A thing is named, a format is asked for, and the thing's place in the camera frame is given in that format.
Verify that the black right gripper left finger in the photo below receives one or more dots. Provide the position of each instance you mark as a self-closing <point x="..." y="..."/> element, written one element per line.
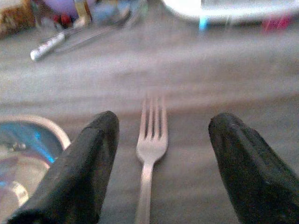
<point x="77" y="172"/>

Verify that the purple cup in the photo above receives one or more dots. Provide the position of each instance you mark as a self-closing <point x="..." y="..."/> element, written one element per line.
<point x="61" y="7"/>

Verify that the silver metal spoon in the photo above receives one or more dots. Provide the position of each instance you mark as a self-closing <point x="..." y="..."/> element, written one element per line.
<point x="98" y="32"/>

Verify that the round plate with blue rim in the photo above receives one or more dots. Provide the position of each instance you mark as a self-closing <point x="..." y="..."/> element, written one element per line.
<point x="25" y="161"/>

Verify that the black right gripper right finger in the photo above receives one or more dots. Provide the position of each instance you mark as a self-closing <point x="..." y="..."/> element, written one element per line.
<point x="254" y="177"/>

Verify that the brown woven basket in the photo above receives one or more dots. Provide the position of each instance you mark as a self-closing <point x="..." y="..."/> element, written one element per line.
<point x="14" y="17"/>

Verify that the silver metal fork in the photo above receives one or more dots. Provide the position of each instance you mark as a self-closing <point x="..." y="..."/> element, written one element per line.
<point x="149" y="149"/>

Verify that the pink packet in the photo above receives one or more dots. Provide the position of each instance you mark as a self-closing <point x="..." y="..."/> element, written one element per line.
<point x="276" y="23"/>

